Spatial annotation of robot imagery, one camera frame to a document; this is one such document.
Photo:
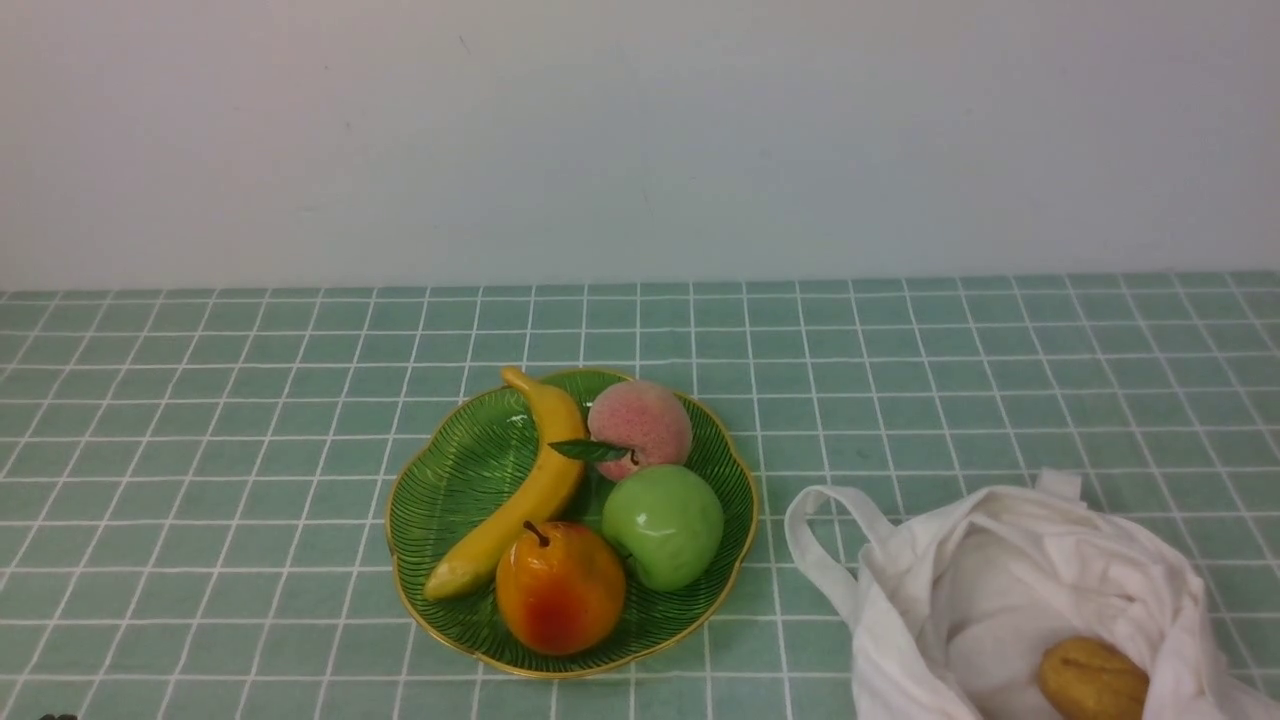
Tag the pink peach with leaf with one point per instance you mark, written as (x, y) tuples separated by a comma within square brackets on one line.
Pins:
[(632, 425)]

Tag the yellow banana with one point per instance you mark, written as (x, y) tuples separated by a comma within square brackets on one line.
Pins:
[(547, 488)]

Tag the green apple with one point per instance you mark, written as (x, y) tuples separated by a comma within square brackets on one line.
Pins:
[(667, 523)]

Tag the orange yellow pear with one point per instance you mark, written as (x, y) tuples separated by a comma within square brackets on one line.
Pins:
[(560, 588)]

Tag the white cloth bag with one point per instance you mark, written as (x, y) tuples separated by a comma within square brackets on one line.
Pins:
[(960, 612)]

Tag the green leaf-shaped glass plate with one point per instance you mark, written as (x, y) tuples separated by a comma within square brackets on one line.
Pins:
[(474, 462)]

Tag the green checkered tablecloth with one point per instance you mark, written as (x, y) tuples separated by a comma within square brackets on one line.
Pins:
[(195, 481)]

